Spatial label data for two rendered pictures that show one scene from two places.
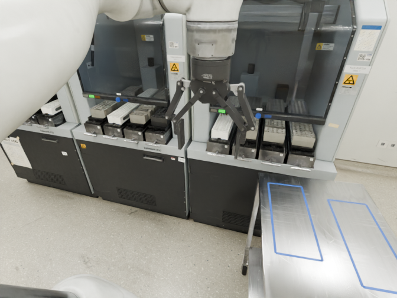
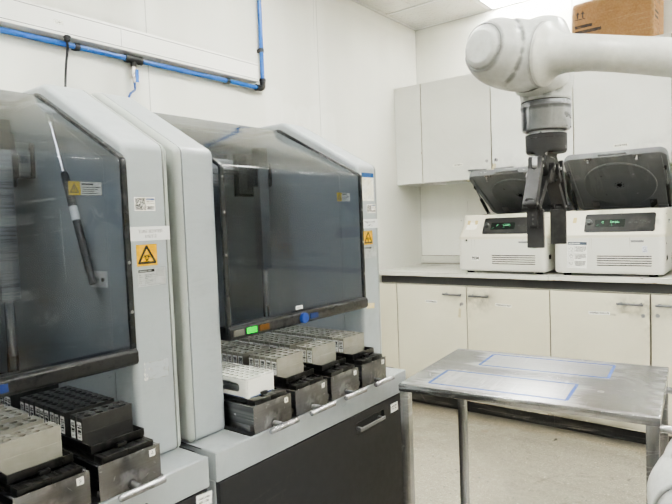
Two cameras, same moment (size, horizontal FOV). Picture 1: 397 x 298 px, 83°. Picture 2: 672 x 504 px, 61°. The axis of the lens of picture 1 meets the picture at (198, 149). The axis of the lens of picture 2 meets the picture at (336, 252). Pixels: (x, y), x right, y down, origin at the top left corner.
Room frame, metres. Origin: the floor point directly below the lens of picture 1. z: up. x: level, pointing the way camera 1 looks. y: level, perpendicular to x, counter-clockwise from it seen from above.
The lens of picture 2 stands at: (0.43, 1.15, 1.25)
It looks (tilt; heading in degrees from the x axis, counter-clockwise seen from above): 3 degrees down; 292
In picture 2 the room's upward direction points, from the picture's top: 2 degrees counter-clockwise
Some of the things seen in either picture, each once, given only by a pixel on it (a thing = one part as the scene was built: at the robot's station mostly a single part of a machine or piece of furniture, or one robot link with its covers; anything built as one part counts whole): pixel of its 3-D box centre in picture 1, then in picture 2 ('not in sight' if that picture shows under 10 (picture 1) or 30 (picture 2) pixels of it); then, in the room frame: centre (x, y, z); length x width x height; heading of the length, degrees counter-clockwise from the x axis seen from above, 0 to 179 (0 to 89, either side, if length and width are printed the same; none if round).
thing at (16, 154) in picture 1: (13, 151); not in sight; (1.59, 1.57, 0.43); 0.27 x 0.02 x 0.36; 74
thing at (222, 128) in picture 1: (224, 125); (223, 378); (1.29, -0.16, 0.83); 0.30 x 0.10 x 0.06; 164
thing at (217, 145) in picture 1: (227, 123); (193, 390); (1.42, -0.20, 0.78); 0.73 x 0.14 x 0.09; 164
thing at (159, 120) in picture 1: (159, 121); (105, 424); (1.31, 0.25, 0.85); 0.12 x 0.02 x 0.06; 74
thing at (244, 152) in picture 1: (249, 126); (233, 378); (1.38, -0.35, 0.78); 0.73 x 0.14 x 0.09; 164
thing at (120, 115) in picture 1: (126, 112); not in sight; (1.49, 0.51, 0.83); 0.30 x 0.10 x 0.06; 164
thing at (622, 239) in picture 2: not in sight; (618, 212); (0.12, -2.53, 1.24); 0.62 x 0.56 x 0.69; 74
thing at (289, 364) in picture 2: (246, 133); (287, 365); (1.15, -0.28, 0.85); 0.12 x 0.02 x 0.06; 74
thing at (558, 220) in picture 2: (238, 142); (558, 226); (0.43, -0.09, 1.22); 0.03 x 0.01 x 0.07; 164
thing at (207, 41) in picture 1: (211, 39); (545, 118); (0.45, -0.02, 1.43); 0.09 x 0.09 x 0.06
